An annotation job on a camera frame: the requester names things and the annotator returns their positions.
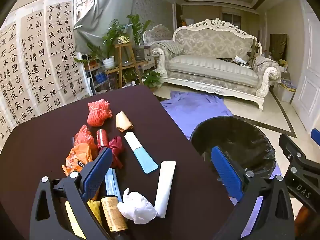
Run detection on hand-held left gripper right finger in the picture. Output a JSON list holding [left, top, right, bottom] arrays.
[[211, 145, 296, 240]]

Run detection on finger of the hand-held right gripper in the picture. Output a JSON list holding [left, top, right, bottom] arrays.
[[278, 133, 320, 180], [311, 128, 320, 146]]

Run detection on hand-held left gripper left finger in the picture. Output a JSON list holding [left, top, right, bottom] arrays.
[[30, 148, 114, 240]]

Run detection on light blue packet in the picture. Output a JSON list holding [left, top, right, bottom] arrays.
[[104, 168, 123, 203]]

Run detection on orange printed plastic bag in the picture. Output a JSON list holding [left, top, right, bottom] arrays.
[[62, 142, 95, 177]]

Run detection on dark red plastic bag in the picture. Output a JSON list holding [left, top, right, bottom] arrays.
[[109, 137, 124, 169]]

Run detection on red cylindrical can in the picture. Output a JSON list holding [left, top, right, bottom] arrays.
[[96, 129, 109, 153]]

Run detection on yellow foam fruit net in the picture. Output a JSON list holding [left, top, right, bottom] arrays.
[[65, 199, 103, 239]]

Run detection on trash bin with black bag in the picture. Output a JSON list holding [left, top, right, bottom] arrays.
[[189, 116, 277, 205]]

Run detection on white tissue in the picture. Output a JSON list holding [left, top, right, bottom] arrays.
[[117, 188, 157, 224]]

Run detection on tan paper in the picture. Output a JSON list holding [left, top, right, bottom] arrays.
[[116, 111, 134, 132]]

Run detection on red-orange plastic bag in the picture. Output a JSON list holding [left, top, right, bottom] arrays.
[[73, 124, 97, 150]]

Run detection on brown label bottle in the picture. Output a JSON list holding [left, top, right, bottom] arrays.
[[100, 195, 129, 240]]

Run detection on white and blue tube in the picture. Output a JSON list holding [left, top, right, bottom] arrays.
[[124, 131, 159, 174]]

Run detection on plastic storage box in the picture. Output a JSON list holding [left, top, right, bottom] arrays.
[[274, 79, 297, 103]]

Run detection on white panel door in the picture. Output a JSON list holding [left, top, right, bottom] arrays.
[[291, 0, 320, 130]]

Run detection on red foam fruit net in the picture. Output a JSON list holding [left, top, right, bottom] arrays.
[[87, 99, 113, 127]]

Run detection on white flat tube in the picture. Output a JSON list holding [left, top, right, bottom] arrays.
[[154, 161, 177, 219]]

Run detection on dark brown tablecloth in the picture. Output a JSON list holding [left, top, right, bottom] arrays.
[[0, 85, 236, 240]]

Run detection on purple cloth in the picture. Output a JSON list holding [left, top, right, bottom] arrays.
[[160, 91, 284, 239]]

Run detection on metal shelf rack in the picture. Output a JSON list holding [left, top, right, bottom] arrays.
[[84, 62, 111, 96]]

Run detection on dark brown panel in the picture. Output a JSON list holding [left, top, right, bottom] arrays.
[[269, 33, 288, 62]]

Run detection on stack of papers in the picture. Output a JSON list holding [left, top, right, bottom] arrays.
[[231, 55, 252, 68]]

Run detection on olive toy rifle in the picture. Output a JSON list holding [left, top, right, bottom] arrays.
[[247, 37, 259, 63]]

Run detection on ornate white sofa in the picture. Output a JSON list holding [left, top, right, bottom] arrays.
[[151, 18, 282, 111]]

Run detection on small bushy green plant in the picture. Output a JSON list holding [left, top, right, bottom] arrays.
[[143, 70, 162, 89]]

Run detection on trailing green plant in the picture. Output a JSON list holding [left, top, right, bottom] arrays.
[[74, 42, 103, 67]]

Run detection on calligraphy paper sheet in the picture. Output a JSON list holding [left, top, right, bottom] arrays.
[[0, 17, 35, 151], [20, 9, 62, 118], [44, 0, 88, 113]]

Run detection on wooden plant stand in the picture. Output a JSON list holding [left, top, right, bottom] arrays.
[[104, 43, 144, 89]]

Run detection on white nightstand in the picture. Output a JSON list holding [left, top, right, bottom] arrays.
[[136, 45, 156, 72]]

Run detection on leafy plant in white pot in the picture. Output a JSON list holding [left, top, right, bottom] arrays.
[[101, 19, 131, 70]]

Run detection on tall plant in glass vase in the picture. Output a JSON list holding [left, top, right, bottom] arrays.
[[126, 14, 153, 62]]

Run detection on ornate white armchair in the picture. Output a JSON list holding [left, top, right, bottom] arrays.
[[142, 24, 175, 55]]

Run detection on grey curtain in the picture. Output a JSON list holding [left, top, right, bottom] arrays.
[[74, 0, 137, 53]]

